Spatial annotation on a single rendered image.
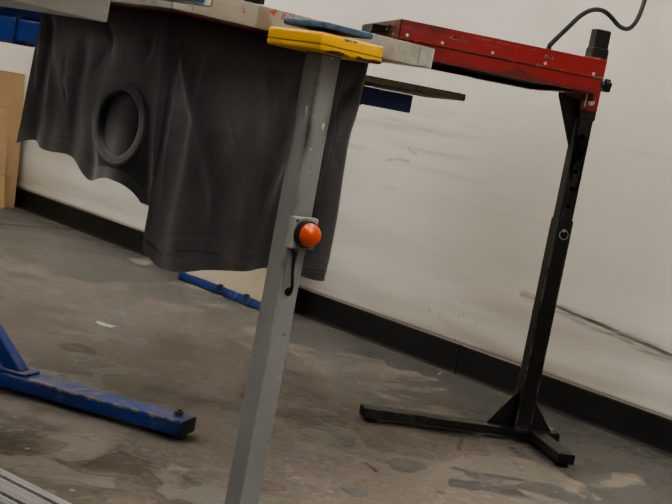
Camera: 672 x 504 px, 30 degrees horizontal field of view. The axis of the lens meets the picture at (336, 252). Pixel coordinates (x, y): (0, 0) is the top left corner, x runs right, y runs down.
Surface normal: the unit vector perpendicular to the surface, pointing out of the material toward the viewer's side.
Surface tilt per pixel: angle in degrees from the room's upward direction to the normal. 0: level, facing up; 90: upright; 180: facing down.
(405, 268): 90
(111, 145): 89
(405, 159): 90
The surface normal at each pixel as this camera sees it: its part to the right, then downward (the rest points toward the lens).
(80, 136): -0.85, -0.03
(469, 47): 0.19, 0.15
